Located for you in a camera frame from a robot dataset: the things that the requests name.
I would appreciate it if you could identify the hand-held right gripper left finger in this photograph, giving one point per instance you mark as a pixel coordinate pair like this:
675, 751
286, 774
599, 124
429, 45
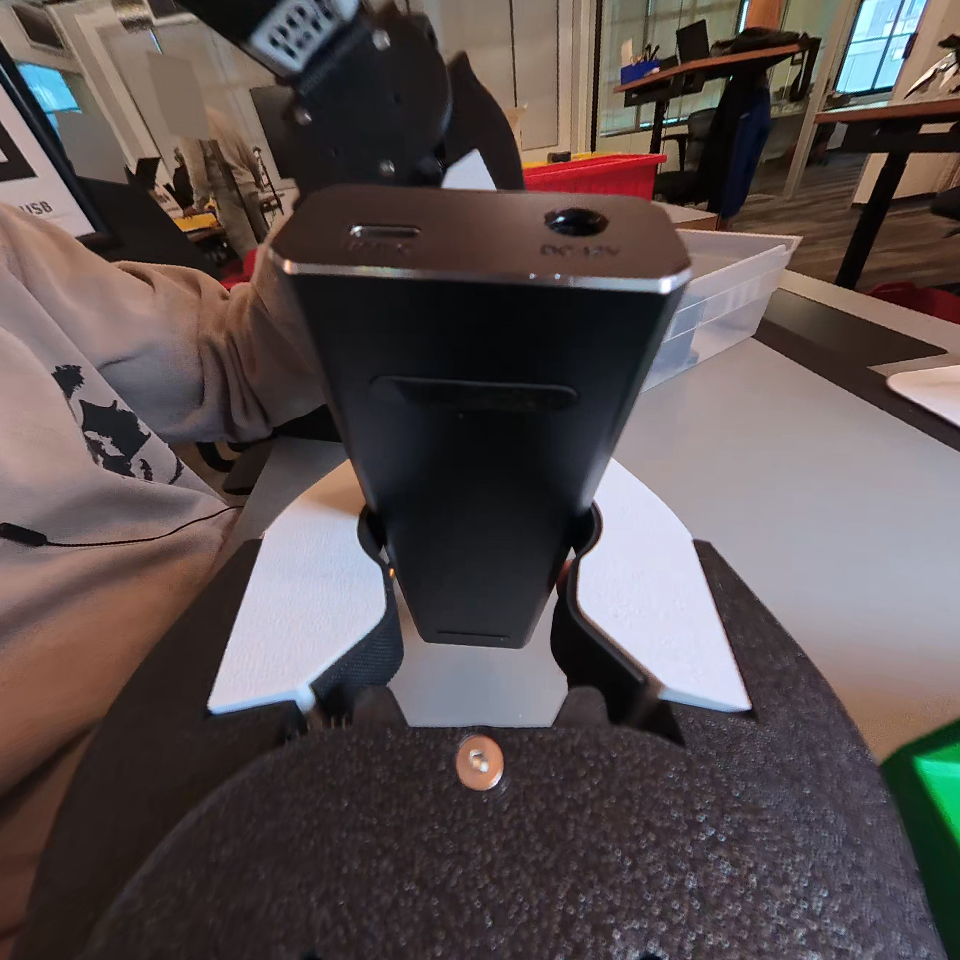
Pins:
300, 607

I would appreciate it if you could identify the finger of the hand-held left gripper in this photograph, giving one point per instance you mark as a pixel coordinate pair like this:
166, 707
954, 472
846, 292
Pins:
472, 174

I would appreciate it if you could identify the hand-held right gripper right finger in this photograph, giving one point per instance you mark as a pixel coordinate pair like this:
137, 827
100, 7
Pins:
652, 607

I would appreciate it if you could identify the wide dark grey usb hub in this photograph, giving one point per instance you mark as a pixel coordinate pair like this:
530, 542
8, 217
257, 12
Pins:
480, 450

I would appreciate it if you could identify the clear plastic bin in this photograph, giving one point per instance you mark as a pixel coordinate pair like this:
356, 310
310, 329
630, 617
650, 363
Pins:
735, 300

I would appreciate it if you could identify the person's left forearm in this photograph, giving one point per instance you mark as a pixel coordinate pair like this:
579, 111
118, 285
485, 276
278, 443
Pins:
225, 360

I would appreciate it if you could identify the red ribbed bin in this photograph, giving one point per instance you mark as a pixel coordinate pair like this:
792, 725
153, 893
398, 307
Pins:
592, 180

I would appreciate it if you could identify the small blue bin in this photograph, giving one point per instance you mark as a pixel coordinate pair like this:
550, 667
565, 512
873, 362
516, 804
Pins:
637, 73

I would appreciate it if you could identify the person's torso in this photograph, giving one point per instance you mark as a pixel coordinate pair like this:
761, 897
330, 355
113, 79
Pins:
75, 600

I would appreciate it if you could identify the black office chair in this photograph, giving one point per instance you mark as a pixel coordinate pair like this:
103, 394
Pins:
697, 135

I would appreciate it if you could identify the black laptop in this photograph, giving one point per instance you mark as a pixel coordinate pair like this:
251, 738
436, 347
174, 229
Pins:
694, 41

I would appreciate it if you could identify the wooden standing desk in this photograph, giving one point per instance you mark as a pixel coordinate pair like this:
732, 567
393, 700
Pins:
712, 67
885, 120

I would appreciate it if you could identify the dark blue hanging jacket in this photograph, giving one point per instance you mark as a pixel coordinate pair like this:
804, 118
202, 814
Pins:
739, 150

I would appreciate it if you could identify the green plastic bin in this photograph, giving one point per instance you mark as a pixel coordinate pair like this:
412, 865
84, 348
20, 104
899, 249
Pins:
930, 787

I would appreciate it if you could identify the framed marker poster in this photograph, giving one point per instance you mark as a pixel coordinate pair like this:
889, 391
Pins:
41, 195

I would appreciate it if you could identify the instruction sheet on stand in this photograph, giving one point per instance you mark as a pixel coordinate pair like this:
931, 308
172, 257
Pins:
930, 390

